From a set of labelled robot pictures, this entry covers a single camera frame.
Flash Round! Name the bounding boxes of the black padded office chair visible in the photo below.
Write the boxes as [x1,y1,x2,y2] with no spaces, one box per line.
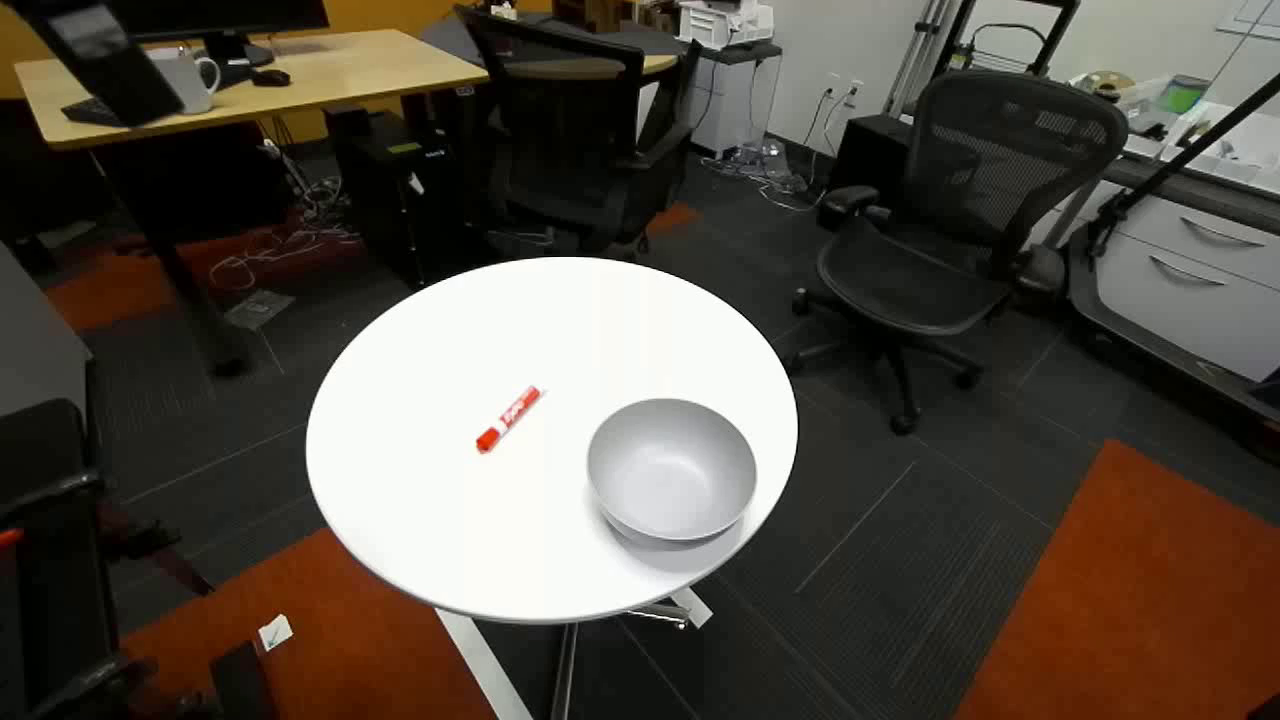
[456,5,705,262]

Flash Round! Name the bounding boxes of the white drawer cabinet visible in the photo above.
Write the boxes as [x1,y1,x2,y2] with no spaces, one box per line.
[1089,141,1280,392]

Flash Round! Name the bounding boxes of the green and white device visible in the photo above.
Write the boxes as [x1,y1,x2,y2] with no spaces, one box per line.
[1147,73,1218,120]

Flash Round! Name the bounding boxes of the white round bowl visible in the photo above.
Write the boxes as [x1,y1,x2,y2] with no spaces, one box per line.
[584,397,761,548]

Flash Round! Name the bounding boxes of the white table base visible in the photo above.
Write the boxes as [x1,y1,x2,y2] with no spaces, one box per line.
[428,578,719,720]

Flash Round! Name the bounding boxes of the light wooden desk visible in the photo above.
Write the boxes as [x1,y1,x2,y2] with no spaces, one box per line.
[11,24,492,378]

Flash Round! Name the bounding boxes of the red marker pen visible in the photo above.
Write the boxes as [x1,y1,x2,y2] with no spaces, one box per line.
[474,383,550,461]

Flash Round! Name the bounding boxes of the white mug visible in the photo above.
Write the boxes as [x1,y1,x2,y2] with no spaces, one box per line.
[144,44,227,120]

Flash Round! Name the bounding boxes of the black computer tower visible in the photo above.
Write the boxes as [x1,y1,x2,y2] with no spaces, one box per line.
[323,102,447,275]

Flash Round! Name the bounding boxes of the black slanted stand pole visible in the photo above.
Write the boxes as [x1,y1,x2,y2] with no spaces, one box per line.
[1080,73,1280,259]

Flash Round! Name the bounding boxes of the black mesh office chair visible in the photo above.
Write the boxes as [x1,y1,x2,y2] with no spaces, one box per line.
[783,67,1133,438]

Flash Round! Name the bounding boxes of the small white paper tag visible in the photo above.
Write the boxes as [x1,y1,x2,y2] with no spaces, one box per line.
[254,611,302,661]

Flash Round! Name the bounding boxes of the white printer box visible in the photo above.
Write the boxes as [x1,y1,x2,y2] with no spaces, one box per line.
[671,0,780,56]

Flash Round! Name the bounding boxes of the black laptop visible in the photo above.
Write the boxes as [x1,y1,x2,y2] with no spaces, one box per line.
[40,0,193,130]

